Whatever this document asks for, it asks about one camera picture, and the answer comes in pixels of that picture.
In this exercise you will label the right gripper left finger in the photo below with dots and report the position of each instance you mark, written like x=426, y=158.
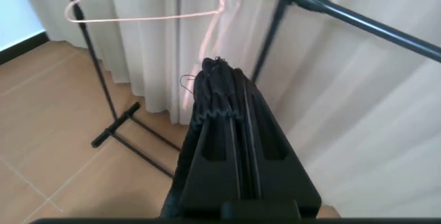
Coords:
x=206, y=182

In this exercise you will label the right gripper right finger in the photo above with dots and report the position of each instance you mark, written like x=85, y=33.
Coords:
x=289, y=182

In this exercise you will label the black shorts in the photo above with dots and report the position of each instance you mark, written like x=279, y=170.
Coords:
x=217, y=86

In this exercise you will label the black clothes rack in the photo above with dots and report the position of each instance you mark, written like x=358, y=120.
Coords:
x=361, y=19

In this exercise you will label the white curtain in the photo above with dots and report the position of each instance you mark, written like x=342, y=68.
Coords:
x=344, y=113

